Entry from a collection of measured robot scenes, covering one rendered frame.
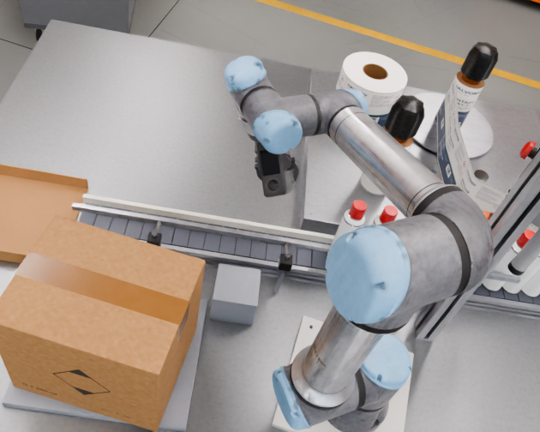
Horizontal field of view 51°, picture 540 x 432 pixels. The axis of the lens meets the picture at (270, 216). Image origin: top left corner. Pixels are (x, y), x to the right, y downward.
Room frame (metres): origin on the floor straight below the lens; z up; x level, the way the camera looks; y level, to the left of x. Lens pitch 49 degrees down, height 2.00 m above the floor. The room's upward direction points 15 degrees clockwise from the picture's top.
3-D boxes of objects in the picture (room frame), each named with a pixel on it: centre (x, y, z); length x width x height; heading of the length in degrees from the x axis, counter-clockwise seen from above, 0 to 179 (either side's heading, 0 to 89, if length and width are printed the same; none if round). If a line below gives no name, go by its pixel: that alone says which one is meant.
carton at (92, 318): (0.50, 0.25, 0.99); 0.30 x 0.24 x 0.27; 87
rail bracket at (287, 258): (0.80, -0.06, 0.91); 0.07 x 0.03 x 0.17; 7
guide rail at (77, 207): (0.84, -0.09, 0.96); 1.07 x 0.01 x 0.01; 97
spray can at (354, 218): (0.89, -0.19, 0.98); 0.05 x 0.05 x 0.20
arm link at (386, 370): (0.54, -0.27, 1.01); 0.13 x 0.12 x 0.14; 124
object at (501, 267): (0.93, -0.59, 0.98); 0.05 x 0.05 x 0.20
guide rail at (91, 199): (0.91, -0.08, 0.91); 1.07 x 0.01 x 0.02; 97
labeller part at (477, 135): (1.53, -0.48, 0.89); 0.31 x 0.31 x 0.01
